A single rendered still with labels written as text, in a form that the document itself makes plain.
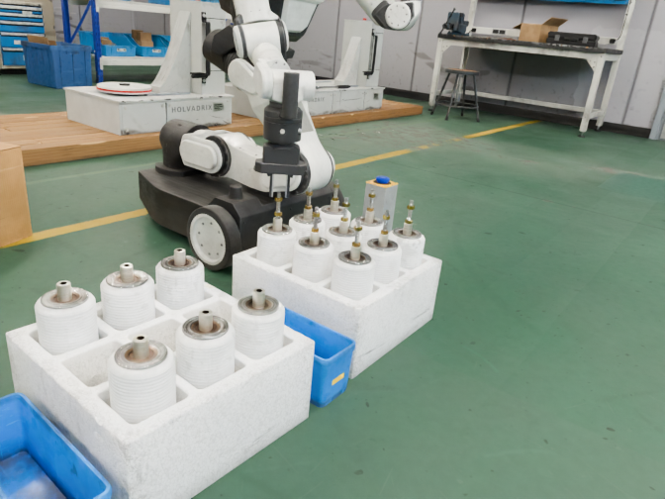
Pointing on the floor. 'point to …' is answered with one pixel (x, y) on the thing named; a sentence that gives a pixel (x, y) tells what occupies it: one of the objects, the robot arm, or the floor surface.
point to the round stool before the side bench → (463, 91)
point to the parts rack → (99, 31)
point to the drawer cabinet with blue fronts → (31, 20)
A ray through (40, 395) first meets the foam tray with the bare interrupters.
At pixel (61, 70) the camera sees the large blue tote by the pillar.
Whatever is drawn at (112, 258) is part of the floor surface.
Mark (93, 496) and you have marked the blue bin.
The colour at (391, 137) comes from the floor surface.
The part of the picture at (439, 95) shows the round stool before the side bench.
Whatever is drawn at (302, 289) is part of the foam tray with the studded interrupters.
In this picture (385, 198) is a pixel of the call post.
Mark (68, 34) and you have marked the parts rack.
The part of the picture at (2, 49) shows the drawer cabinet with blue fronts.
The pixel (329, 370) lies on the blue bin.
